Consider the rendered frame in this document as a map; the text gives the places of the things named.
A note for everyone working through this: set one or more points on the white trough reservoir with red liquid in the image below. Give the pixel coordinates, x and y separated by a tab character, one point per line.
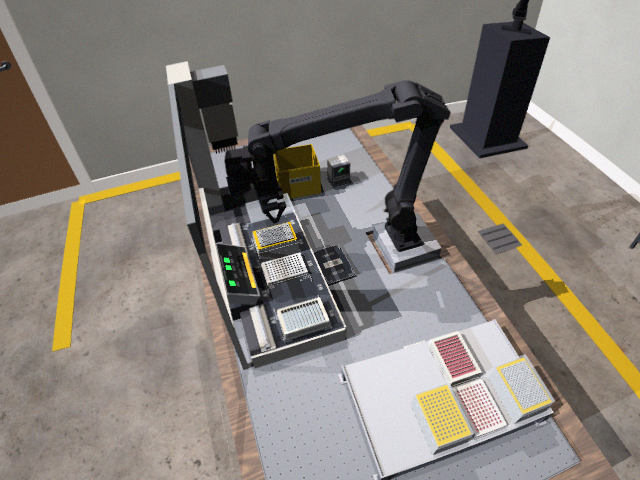
455	367

